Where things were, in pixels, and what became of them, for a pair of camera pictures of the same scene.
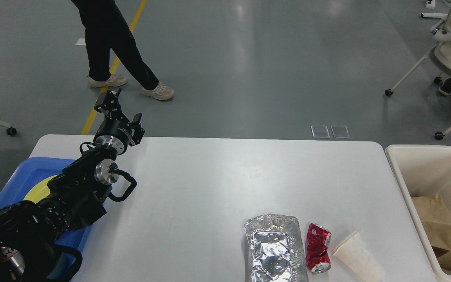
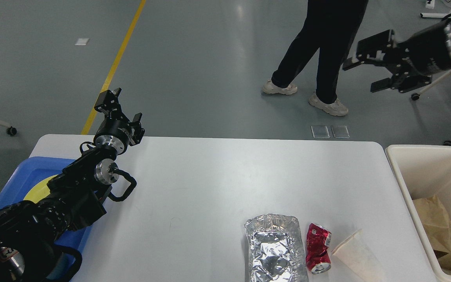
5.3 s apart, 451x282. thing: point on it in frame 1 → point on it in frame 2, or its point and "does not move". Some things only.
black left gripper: [117, 132] does not move
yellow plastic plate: [39, 191] does not move
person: [106, 28] → [330, 26]
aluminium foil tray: [275, 252] does not move
